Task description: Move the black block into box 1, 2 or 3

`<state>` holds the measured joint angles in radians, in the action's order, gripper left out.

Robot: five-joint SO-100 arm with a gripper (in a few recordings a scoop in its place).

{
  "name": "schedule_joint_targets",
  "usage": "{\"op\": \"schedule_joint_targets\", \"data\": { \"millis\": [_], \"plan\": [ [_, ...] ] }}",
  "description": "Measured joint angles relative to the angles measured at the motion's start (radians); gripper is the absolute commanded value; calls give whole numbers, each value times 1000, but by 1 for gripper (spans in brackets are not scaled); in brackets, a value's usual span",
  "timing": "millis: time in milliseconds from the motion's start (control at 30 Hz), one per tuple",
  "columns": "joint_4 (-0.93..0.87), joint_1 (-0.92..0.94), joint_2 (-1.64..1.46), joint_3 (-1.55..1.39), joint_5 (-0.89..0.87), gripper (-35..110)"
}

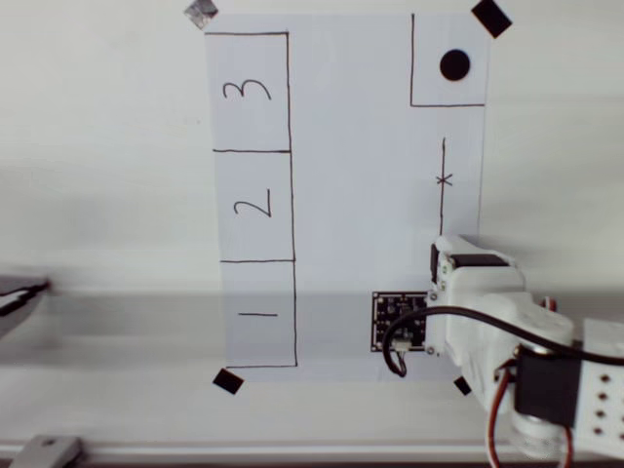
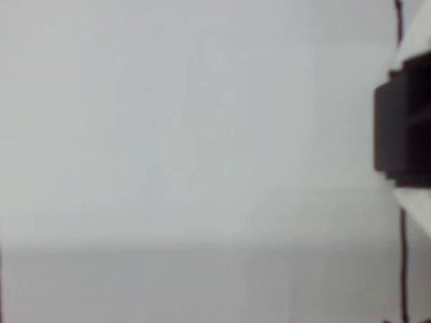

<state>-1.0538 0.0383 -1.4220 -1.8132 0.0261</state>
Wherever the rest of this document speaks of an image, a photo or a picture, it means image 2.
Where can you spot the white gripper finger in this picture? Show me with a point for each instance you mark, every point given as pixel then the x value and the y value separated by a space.
pixel 417 33
pixel 419 208

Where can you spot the black cube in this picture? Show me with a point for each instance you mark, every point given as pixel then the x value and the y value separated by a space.
pixel 400 128

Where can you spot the white paper sheet with drawn boxes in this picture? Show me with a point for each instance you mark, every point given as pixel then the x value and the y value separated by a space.
pixel 202 134

